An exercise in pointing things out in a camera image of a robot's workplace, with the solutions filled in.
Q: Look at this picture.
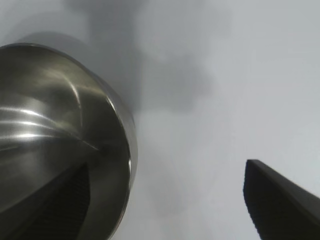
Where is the stainless steel mixing bowl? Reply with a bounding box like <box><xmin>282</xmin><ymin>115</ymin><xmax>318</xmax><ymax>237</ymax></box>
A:
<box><xmin>0</xmin><ymin>42</ymin><xmax>139</xmax><ymax>240</ymax></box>

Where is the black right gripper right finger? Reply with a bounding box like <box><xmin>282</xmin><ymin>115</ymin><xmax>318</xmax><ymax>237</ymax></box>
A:
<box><xmin>242</xmin><ymin>159</ymin><xmax>320</xmax><ymax>240</ymax></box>

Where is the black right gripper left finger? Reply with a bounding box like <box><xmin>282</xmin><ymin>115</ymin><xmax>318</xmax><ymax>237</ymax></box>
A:
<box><xmin>0</xmin><ymin>162</ymin><xmax>91</xmax><ymax>240</ymax></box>

